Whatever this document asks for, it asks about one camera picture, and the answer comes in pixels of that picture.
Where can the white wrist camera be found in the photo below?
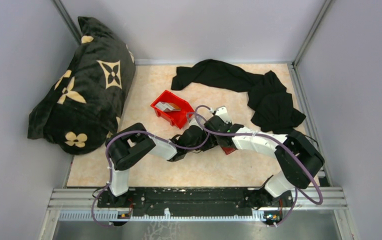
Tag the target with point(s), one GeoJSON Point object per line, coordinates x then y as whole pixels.
{"type": "Point", "coordinates": [222, 113]}
{"type": "Point", "coordinates": [194, 122]}

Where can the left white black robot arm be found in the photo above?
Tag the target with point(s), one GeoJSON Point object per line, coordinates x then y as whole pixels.
{"type": "Point", "coordinates": [126, 148]}

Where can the red leather card holder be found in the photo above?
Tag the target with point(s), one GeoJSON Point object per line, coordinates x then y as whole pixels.
{"type": "Point", "coordinates": [228, 150]}

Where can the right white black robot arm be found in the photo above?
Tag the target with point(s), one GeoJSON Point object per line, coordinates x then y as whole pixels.
{"type": "Point", "coordinates": [298, 159]}

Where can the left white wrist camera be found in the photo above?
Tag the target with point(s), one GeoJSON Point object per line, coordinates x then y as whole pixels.
{"type": "Point", "coordinates": [194, 122]}

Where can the black cloth garment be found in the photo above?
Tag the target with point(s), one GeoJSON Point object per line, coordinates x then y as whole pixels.
{"type": "Point", "coordinates": [273, 106]}

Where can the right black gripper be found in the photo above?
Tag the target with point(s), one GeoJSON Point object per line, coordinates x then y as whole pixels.
{"type": "Point", "coordinates": [230, 124]}

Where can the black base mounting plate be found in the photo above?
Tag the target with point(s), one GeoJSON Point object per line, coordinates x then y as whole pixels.
{"type": "Point", "coordinates": [194, 201]}

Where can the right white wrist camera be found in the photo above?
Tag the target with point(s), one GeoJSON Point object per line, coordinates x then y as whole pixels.
{"type": "Point", "coordinates": [222, 113]}

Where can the aluminium frame rail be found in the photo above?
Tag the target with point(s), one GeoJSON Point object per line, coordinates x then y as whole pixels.
{"type": "Point", "coordinates": [81, 204]}

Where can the black floral patterned pillow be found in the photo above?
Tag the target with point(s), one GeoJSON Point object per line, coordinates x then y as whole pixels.
{"type": "Point", "coordinates": [85, 105]}

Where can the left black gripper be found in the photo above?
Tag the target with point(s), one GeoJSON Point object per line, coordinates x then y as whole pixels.
{"type": "Point", "coordinates": [210, 144]}

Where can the red plastic bin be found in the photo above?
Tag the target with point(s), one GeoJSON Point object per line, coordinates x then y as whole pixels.
{"type": "Point", "coordinates": [176, 119]}

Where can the stack of grey cards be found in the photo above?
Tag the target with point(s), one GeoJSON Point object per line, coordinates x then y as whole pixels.
{"type": "Point", "coordinates": [167, 107]}

